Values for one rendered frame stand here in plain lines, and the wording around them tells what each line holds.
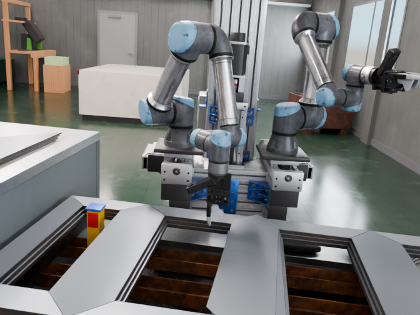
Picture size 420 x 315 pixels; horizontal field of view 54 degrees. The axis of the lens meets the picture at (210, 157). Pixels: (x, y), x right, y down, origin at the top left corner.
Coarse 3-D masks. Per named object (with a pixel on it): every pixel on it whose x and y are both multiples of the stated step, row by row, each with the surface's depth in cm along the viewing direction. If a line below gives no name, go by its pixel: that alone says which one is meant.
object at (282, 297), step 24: (72, 216) 155; (168, 216) 160; (48, 240) 138; (288, 240) 155; (312, 240) 154; (336, 240) 153; (24, 264) 123; (144, 264) 130; (360, 264) 137; (0, 312) 101; (24, 312) 100; (288, 312) 112
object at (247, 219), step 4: (248, 216) 165; (252, 216) 165; (240, 220) 161; (244, 220) 161; (248, 220) 162; (252, 220) 162; (256, 220) 162; (260, 220) 162; (264, 220) 163; (268, 220) 163; (268, 224) 159; (272, 224) 159; (276, 224) 159
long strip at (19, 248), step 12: (60, 204) 163; (72, 204) 164; (48, 216) 152; (60, 216) 153; (36, 228) 142; (48, 228) 143; (24, 240) 134; (36, 240) 134; (0, 252) 125; (12, 252) 126; (24, 252) 126; (0, 264) 119; (12, 264) 120; (0, 276) 113
